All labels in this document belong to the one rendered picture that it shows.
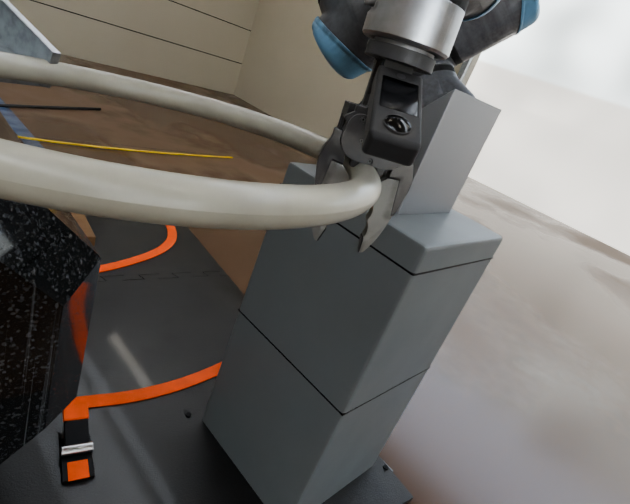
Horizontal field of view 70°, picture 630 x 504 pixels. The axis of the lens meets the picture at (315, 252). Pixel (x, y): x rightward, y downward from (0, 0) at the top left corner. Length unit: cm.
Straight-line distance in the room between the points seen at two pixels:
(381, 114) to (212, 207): 20
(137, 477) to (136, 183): 114
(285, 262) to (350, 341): 25
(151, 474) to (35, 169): 115
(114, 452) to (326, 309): 70
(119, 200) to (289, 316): 86
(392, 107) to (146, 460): 115
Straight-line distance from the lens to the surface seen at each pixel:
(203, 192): 26
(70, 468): 133
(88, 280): 92
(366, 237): 50
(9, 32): 75
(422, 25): 46
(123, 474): 134
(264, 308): 114
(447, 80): 104
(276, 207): 28
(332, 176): 48
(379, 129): 39
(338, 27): 62
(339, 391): 103
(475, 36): 107
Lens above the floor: 109
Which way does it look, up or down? 23 degrees down
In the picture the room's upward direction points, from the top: 21 degrees clockwise
